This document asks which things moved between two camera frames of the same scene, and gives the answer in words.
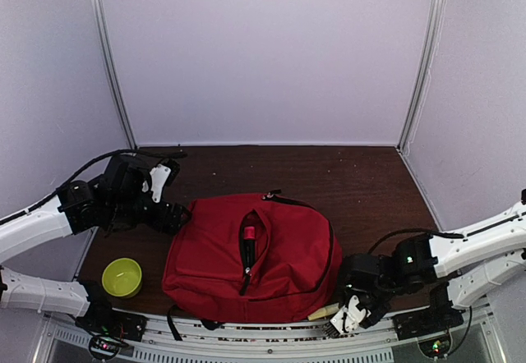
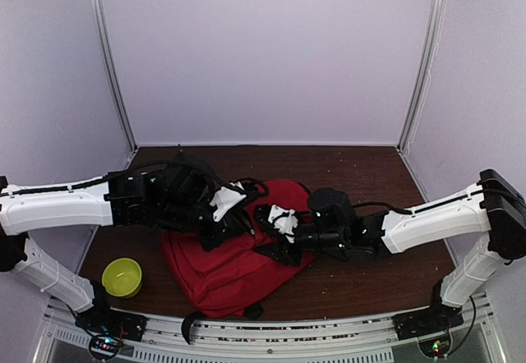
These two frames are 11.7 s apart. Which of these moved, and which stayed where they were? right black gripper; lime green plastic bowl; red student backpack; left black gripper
Moved: red student backpack; right black gripper; left black gripper
Stayed: lime green plastic bowl
